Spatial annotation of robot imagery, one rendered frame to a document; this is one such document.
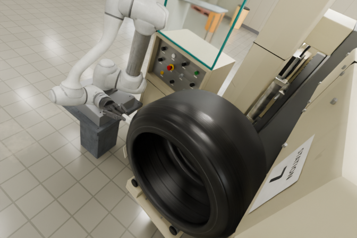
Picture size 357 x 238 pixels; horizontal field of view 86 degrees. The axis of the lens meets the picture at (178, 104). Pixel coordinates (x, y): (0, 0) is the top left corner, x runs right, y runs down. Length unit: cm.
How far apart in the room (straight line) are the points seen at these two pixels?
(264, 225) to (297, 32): 64
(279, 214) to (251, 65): 67
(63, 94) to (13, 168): 122
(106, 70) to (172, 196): 94
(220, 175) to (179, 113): 22
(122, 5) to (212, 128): 78
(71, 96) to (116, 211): 115
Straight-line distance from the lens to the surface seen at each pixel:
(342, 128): 23
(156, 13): 109
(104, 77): 150
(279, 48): 78
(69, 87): 114
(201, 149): 58
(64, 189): 205
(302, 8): 76
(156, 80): 169
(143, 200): 114
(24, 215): 203
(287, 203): 19
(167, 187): 108
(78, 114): 165
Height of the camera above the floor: 186
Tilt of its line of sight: 39 degrees down
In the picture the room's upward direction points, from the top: 23 degrees clockwise
